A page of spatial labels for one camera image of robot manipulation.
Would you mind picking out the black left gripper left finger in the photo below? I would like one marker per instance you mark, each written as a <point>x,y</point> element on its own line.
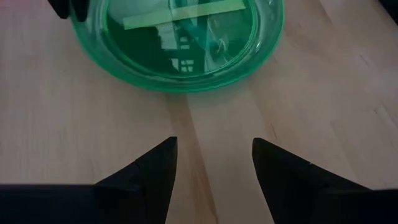
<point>130,193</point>

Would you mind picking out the clear green plastic plate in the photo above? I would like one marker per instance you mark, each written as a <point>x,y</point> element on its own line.
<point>140,53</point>

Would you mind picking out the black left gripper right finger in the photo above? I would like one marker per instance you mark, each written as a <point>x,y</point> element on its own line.
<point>298,193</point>

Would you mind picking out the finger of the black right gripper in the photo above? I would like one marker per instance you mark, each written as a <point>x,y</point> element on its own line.
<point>60,7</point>
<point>80,9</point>

